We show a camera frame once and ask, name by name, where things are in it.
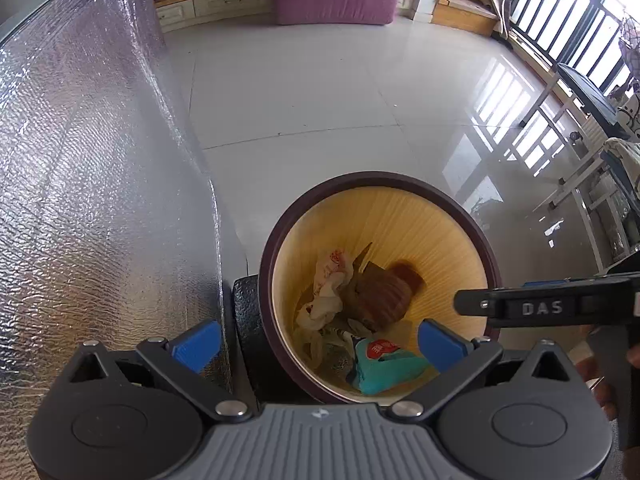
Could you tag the black window railing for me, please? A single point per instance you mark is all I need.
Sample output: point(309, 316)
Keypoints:
point(565, 5)

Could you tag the person's right hand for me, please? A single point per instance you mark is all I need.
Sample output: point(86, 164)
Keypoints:
point(597, 380)

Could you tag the teal snack packet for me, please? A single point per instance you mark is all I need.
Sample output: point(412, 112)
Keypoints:
point(385, 367)

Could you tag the white metal rack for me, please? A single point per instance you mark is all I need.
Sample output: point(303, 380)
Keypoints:
point(575, 170)

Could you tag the cream low drawer cabinet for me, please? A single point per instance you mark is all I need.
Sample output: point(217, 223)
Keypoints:
point(205, 10)

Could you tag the round wooden trash bin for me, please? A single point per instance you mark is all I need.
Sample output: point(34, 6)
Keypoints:
point(425, 240)

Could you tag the dark blue table top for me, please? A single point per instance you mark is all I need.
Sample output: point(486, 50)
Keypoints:
point(587, 92)

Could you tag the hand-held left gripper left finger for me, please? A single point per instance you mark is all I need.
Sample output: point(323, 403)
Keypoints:
point(197, 345)

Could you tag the white plastic bag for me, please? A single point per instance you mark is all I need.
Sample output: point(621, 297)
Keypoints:
point(325, 290)

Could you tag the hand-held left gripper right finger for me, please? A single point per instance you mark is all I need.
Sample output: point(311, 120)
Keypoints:
point(440, 345)

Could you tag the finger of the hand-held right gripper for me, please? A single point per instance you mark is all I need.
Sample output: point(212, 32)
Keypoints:
point(525, 305)

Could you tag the clear plastic wrapper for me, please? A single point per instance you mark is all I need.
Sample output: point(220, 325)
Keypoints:
point(312, 345)

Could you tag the brown paper bag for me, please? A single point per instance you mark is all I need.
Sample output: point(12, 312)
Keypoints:
point(382, 295)

